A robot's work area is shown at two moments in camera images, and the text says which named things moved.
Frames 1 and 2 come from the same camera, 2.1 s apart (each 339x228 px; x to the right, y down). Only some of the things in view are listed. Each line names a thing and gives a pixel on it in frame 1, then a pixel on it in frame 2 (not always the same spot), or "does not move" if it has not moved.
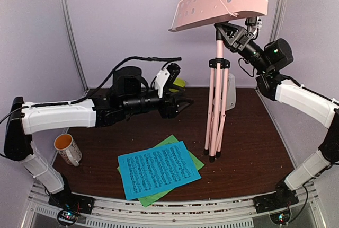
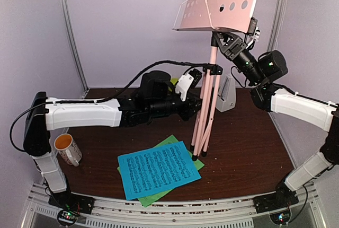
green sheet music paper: (148, 199) does not move
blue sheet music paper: (153, 170) does not move
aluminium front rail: (115, 212) does not move
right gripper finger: (229, 48) → (226, 52)
